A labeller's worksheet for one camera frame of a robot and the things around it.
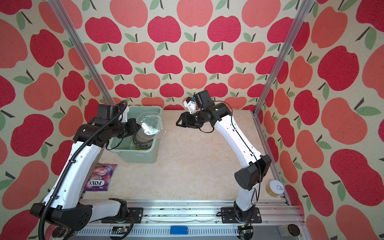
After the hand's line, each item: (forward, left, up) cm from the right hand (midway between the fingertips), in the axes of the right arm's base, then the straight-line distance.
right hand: (183, 123), depth 73 cm
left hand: (-5, +19, +1) cm, 19 cm away
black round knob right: (-36, -51, -22) cm, 67 cm away
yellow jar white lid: (-18, -50, -27) cm, 60 cm away
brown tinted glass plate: (+1, +29, -27) cm, 40 cm away
